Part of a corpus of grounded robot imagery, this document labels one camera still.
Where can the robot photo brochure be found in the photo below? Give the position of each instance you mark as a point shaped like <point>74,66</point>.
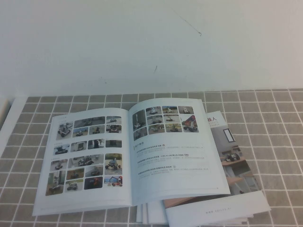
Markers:
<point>94,146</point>

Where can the white brochure with orange mark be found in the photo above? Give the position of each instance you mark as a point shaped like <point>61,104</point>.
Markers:
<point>156,212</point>

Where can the white stacked brochure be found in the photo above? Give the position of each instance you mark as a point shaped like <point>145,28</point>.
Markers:
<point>144,214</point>
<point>139,212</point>

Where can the classroom cover robot brochure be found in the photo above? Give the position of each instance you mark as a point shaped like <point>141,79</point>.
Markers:
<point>236,170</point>

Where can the grey white checked tablecloth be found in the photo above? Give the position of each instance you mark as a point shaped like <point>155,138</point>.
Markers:
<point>272,118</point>

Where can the beige board edge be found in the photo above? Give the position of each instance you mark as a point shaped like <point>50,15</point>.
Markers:
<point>3,113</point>

